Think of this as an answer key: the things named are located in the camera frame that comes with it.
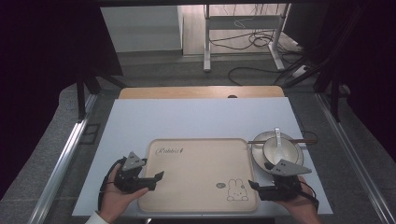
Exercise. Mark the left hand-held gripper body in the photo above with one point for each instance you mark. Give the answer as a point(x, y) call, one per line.
point(130, 179)

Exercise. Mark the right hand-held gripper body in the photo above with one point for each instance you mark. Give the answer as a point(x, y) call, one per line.
point(285, 183)

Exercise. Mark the person's left hand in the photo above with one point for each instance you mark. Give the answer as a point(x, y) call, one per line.
point(118, 199)

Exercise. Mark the person's right hand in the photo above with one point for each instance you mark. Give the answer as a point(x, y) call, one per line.
point(300, 207)

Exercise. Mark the white ceramic plate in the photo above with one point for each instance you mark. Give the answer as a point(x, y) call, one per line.
point(258, 155)

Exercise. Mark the white ceramic bowl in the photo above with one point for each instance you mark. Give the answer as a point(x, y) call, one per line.
point(291, 152)

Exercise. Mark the beige tray with rabbit print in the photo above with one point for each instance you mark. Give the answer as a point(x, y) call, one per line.
point(193, 183)

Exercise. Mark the metal spoon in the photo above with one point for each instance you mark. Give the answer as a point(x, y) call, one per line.
point(278, 141)

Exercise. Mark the dark wooden chopsticks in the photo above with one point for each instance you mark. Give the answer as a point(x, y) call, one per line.
point(306, 141)

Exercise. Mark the white sleeve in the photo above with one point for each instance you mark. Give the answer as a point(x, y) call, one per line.
point(96, 218)

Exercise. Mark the white board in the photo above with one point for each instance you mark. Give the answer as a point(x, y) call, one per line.
point(186, 121)

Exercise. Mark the wooden table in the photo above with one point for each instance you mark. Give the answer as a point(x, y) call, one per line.
point(186, 92)

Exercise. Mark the black stand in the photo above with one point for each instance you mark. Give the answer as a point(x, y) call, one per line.
point(334, 93)
point(81, 93)

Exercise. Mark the white power strip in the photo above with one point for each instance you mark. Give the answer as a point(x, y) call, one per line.
point(300, 71)

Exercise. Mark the white cabinet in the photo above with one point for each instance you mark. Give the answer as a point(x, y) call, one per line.
point(140, 29)

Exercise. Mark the metal rail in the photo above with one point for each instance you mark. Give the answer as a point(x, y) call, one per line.
point(355, 155)
point(59, 168)

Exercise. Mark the white desk frame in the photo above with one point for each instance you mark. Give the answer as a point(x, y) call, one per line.
point(243, 22)

